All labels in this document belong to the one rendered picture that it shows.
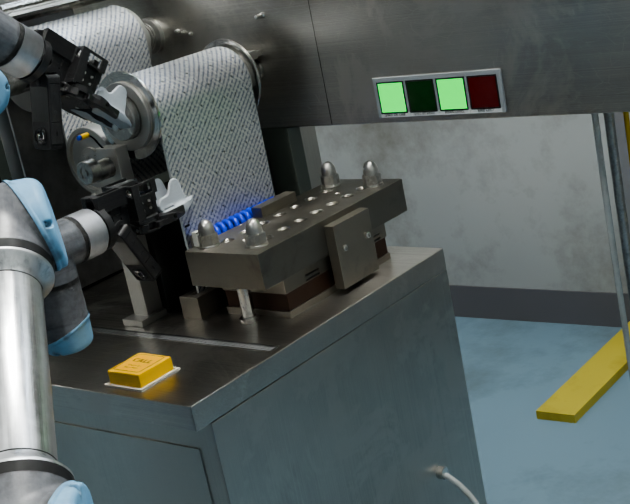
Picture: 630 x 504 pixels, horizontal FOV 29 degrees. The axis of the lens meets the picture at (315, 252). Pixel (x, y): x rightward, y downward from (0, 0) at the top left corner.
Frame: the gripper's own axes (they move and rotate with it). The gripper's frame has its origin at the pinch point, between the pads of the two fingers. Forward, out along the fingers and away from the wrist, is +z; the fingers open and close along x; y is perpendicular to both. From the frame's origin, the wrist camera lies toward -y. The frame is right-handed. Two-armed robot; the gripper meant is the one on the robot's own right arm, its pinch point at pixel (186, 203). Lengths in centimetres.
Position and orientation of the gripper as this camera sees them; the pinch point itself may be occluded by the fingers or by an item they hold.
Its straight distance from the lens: 202.5
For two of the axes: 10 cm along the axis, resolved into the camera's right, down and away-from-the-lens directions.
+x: -7.7, -0.3, 6.4
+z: 6.1, -3.4, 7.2
